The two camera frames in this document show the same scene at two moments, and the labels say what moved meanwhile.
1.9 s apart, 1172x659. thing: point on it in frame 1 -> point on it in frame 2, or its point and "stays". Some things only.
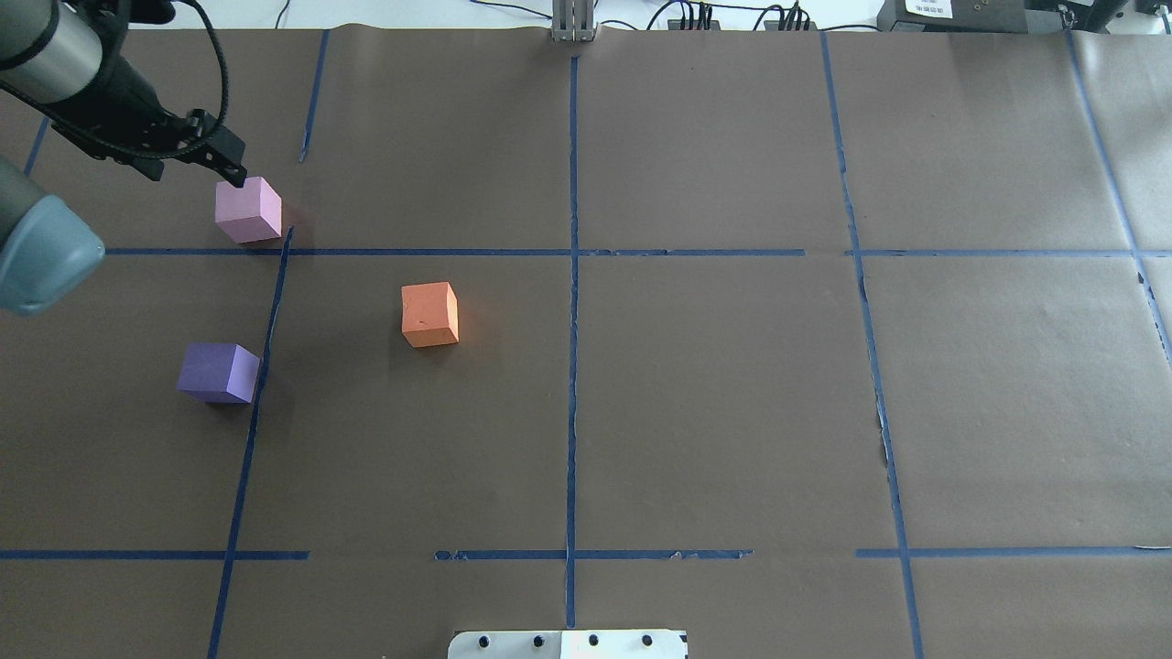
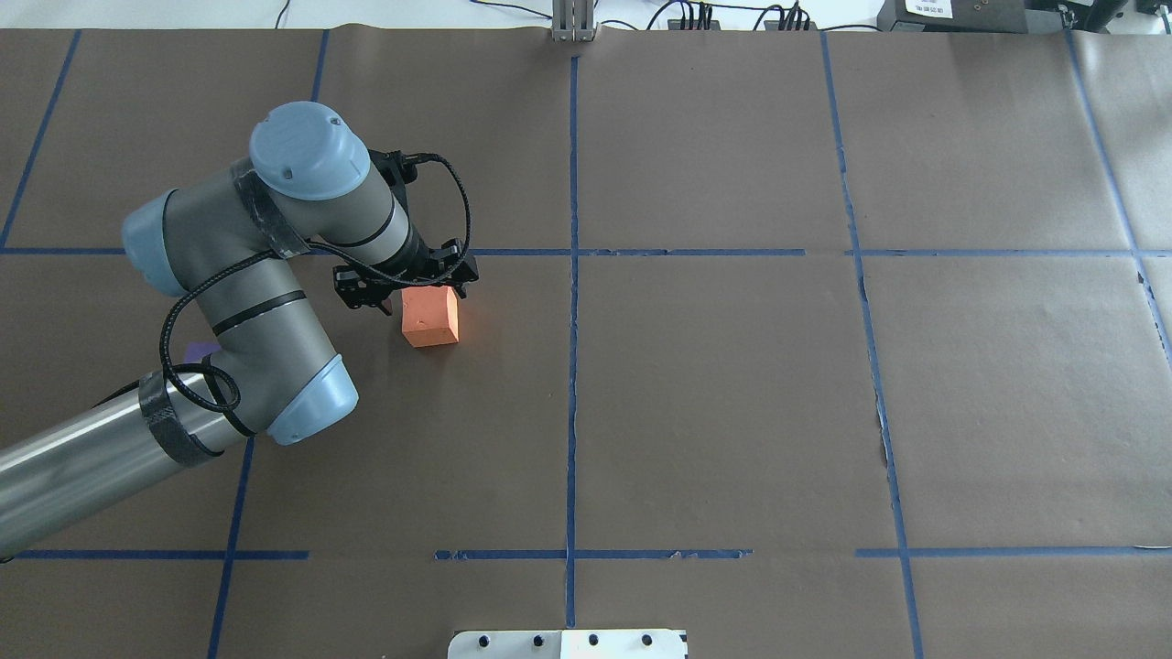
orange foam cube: (429, 314) stays
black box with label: (953, 16) stays
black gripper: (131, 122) -> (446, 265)
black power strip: (715, 25) stays
